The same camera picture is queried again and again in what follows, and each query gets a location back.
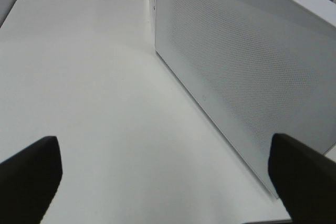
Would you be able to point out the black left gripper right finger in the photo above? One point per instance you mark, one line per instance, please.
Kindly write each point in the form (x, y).
(303, 179)

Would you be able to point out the white microwave door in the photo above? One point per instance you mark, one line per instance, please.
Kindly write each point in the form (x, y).
(256, 68)

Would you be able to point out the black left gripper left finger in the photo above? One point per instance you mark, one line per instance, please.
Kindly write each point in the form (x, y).
(30, 180)

